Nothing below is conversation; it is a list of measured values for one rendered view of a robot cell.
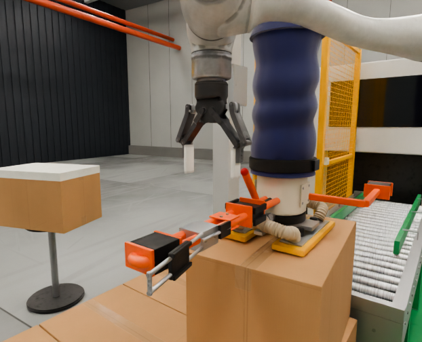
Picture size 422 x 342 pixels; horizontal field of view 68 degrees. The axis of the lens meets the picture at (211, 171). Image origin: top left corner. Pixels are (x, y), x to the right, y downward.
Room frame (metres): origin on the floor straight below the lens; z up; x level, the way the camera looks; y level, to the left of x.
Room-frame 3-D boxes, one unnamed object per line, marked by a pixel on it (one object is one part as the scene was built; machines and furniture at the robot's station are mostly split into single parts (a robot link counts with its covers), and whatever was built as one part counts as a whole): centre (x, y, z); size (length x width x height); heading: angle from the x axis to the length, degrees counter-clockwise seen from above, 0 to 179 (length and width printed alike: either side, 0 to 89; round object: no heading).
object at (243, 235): (1.12, -0.17, 0.98); 0.34 x 0.10 x 0.05; 144
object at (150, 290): (0.59, 0.03, 1.08); 0.31 x 0.03 x 0.05; 157
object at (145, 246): (0.58, 0.11, 1.08); 0.08 x 0.07 x 0.05; 144
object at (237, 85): (2.49, -0.21, 1.62); 0.20 x 0.05 x 0.30; 143
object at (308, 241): (1.01, -0.32, 0.97); 0.34 x 0.10 x 0.05; 144
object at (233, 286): (1.05, -0.25, 0.74); 0.60 x 0.40 x 0.40; 148
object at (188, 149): (0.77, 0.05, 1.24); 0.03 x 0.01 x 0.07; 143
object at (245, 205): (0.86, -0.10, 1.08); 0.10 x 0.08 x 0.06; 54
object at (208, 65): (0.73, 0.00, 1.45); 0.09 x 0.09 x 0.06
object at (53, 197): (2.24, 1.18, 0.82); 0.60 x 0.40 x 0.40; 73
